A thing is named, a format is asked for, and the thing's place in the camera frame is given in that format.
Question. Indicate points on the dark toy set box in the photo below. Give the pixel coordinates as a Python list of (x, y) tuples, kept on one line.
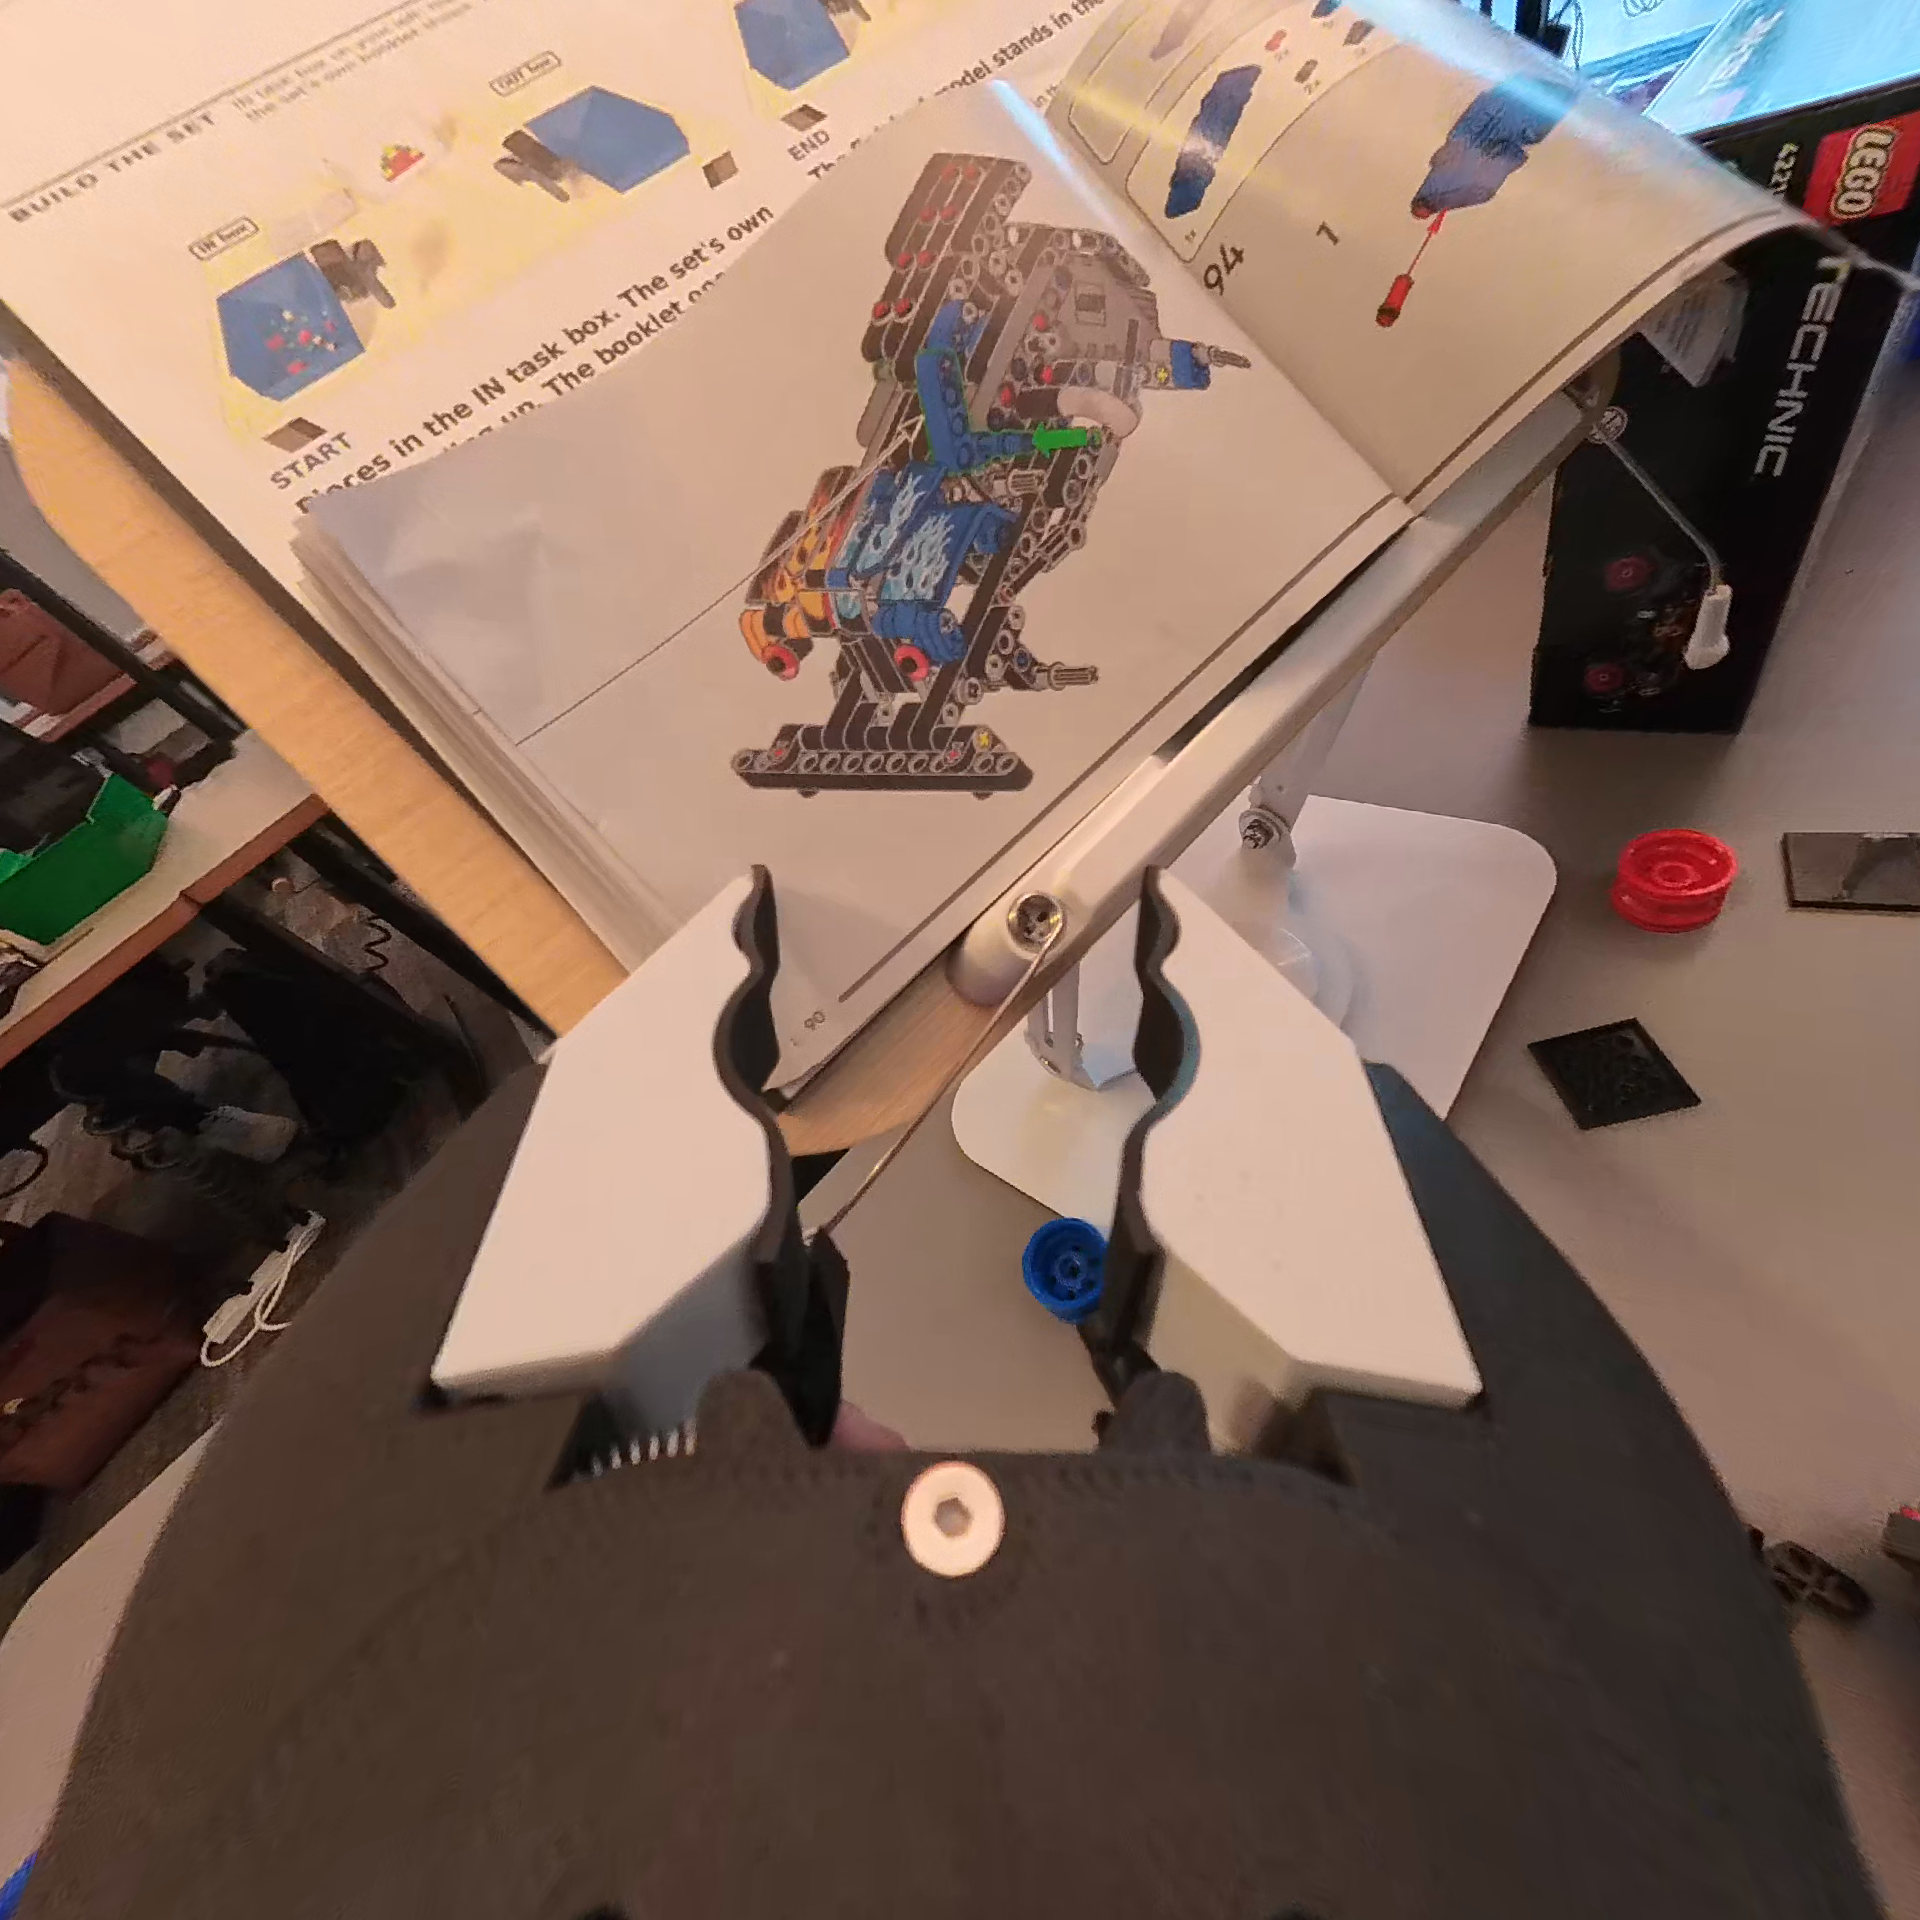
[(1696, 523)]

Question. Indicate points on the blue wheel rim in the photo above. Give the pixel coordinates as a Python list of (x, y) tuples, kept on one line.
[(1063, 1272)]

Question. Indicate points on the large printed instruction sheet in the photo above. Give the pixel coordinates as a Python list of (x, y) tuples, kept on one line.
[(450, 164)]

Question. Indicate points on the grey desk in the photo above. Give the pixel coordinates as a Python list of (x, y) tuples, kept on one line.
[(1653, 1274)]

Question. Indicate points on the green storage bin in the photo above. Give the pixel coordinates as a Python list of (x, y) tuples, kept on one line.
[(76, 861)]

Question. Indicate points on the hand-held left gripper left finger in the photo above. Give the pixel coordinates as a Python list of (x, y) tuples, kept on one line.
[(630, 1185)]

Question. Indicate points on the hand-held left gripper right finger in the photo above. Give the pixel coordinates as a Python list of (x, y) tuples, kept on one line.
[(1291, 1199)]

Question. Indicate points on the white book stand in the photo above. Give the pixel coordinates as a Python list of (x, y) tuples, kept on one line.
[(1425, 901)]

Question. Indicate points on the red wheel rim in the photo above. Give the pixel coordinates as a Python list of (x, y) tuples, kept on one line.
[(1673, 884)]

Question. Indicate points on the black studded square plate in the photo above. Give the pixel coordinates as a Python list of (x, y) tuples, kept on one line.
[(1615, 1075)]

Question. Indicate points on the instruction booklet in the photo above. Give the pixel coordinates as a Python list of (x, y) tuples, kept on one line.
[(675, 600)]

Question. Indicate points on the black smooth square tile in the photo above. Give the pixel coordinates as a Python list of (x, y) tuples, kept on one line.
[(1828, 869)]

